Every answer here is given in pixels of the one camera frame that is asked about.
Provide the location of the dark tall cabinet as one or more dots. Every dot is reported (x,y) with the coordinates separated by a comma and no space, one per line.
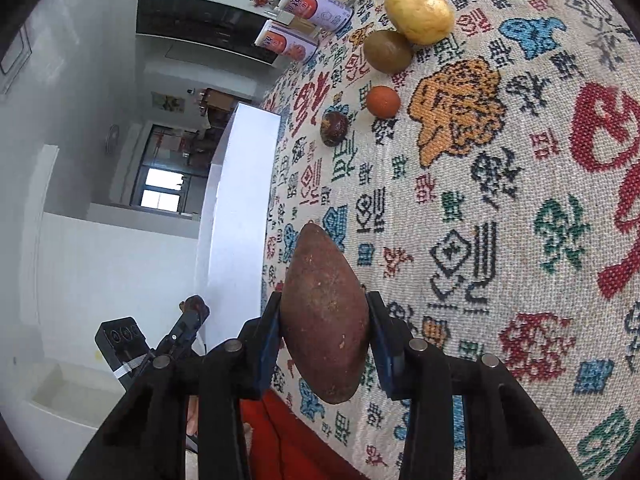
(200,25)

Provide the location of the pink and purple can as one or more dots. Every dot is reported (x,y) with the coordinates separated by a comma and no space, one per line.
(317,7)
(287,42)

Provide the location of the brown kiwi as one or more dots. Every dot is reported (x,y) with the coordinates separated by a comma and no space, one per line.
(387,51)

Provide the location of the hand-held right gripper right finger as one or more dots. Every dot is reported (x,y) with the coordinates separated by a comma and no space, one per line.
(385,355)

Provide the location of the orange tangerine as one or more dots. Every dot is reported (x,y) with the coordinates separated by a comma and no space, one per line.
(383,101)

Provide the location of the white foam box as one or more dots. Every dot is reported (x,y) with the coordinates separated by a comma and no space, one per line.
(240,210)

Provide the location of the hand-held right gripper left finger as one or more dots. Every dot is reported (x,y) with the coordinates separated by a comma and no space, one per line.
(265,347)

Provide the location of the dark taro root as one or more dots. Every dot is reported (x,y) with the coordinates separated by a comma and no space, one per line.
(194,304)
(334,129)

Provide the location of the brown wooden furniture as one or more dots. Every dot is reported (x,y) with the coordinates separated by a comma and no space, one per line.
(217,105)

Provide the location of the small reddish sweet potato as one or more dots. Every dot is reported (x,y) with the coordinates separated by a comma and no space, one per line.
(325,320)

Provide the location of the yellow pear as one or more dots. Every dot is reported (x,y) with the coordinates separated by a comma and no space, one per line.
(419,14)

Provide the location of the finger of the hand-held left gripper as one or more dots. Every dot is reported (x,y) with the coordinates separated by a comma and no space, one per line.
(175,335)

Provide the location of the framed wall picture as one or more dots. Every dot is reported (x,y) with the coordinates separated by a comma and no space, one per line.
(167,101)

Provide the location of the printed woven tablecloth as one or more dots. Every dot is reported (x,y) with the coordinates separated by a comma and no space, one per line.
(500,210)

